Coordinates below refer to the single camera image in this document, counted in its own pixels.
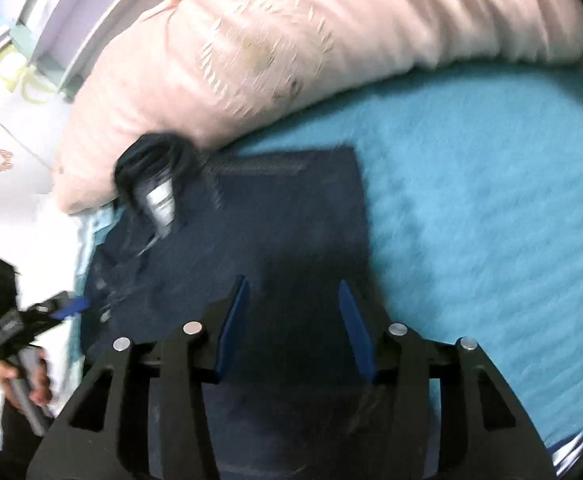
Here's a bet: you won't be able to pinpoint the white pillow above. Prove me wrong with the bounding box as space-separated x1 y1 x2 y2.
0 125 52 209

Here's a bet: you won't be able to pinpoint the dark blue denim jeans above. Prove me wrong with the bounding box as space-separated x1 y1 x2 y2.
80 133 369 479

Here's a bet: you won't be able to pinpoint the person's left hand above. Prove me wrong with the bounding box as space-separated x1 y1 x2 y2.
0 348 54 413

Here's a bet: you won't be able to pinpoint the teal quilted bed sheet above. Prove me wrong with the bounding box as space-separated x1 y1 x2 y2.
73 62 583 461

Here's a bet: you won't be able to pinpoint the pink quilted duvet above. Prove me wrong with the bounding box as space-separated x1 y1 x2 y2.
54 0 583 214

